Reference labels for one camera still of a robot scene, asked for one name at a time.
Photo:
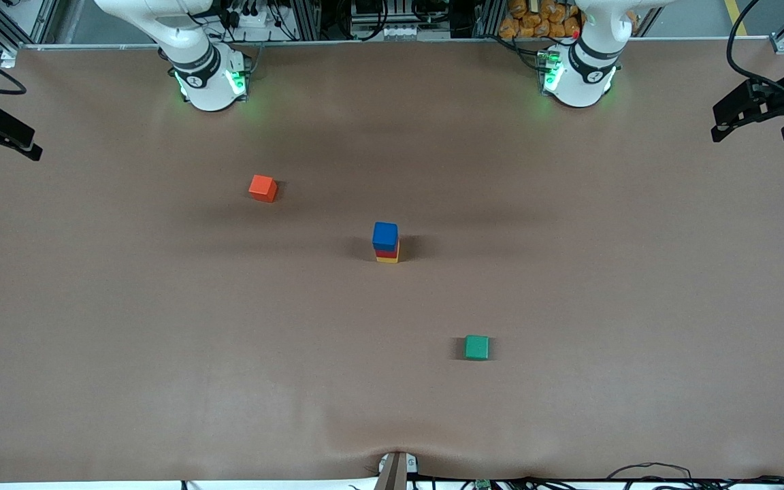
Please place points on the white terminal strip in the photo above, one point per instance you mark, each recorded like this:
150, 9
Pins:
400, 31

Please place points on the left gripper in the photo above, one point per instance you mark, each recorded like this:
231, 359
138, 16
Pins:
775, 96

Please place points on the vertical aluminium profile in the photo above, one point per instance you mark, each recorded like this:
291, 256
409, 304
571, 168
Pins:
487, 17
305, 20

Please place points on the white power strip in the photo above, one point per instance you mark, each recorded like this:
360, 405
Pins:
254, 19

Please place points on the blue cube block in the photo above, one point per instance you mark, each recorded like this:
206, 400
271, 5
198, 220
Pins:
385, 235

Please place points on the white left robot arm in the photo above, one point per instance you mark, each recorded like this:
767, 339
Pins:
586, 75

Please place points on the brown camera mount post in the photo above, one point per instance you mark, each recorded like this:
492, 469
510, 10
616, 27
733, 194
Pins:
392, 476

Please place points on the green cube block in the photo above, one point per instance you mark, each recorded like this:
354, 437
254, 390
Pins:
476, 347

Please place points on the orange lumpy bag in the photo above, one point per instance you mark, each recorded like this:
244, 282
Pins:
535, 24

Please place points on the yellow cube block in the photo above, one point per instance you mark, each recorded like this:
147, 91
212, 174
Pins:
389, 260

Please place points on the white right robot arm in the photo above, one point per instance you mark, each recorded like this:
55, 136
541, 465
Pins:
205, 82

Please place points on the red cube block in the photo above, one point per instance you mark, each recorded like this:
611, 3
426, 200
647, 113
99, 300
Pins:
386, 253

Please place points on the orange cube block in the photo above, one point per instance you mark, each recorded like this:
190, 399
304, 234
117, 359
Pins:
262, 187

